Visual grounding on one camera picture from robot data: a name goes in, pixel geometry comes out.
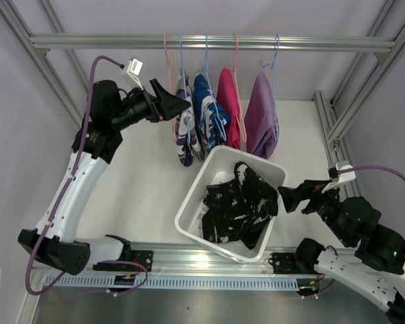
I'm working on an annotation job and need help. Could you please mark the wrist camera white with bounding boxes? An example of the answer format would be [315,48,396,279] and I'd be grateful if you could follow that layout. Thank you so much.
[322,161,356,193]
[121,57,144,90]

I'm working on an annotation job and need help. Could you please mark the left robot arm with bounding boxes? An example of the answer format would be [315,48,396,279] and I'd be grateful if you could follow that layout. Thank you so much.
[18,79,190,275]

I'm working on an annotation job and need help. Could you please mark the front aluminium rail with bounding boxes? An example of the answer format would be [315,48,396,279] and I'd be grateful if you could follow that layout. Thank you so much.
[30,246,362,275]

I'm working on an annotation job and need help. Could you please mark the white plastic basket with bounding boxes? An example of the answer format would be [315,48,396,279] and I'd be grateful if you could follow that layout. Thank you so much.
[175,146,288,263]

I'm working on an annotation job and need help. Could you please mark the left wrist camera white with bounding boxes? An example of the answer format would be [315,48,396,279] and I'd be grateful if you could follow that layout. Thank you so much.
[121,57,144,90]

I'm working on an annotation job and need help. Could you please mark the aluminium hanging rail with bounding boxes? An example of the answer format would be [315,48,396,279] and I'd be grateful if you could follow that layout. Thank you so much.
[28,33,395,53]

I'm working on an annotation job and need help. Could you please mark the magenta trousers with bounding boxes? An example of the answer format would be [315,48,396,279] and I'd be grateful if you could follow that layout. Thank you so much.
[216,67,242,150]

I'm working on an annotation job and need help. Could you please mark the lilac purple trousers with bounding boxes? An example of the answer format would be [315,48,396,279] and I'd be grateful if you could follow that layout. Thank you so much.
[244,72,278,159]

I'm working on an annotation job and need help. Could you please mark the purple camouflage trousers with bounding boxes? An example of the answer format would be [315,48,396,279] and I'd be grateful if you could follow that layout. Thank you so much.
[174,73,205,167]

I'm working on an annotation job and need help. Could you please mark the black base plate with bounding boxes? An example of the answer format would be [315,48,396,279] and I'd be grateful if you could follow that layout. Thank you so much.
[268,252,300,275]
[92,250,154,272]

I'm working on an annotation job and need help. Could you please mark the left aluminium frame post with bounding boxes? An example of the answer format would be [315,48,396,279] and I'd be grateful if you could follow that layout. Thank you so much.
[0,1,83,127]

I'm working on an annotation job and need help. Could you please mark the blue white patterned trousers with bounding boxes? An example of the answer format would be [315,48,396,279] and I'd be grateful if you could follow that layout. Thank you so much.
[193,74,230,153]

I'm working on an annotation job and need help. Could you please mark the slotted cable duct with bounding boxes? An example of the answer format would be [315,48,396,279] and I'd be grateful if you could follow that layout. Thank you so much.
[55,274,299,292]

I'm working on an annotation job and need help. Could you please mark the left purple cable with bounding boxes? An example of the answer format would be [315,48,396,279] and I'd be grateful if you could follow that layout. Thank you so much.
[25,55,149,298]

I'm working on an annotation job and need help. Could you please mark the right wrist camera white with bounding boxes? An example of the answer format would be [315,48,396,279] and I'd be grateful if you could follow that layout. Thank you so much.
[322,161,356,193]

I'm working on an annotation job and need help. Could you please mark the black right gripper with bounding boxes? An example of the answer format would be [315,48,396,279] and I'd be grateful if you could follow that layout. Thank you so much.
[277,178,352,245]

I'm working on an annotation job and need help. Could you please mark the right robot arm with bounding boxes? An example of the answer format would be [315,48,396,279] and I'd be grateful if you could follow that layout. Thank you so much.
[278,180,405,323]

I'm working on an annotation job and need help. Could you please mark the black white patterned trousers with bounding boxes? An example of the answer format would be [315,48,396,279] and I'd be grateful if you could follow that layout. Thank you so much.
[202,161,279,250]

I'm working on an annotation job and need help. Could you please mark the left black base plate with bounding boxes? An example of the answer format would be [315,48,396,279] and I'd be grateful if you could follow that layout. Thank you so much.
[92,250,154,272]

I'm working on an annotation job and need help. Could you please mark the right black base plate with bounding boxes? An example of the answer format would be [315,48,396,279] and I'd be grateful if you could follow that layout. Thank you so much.
[268,252,300,275]

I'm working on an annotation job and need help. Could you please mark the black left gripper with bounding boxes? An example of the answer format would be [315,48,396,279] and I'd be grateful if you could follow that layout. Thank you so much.
[111,79,191,131]

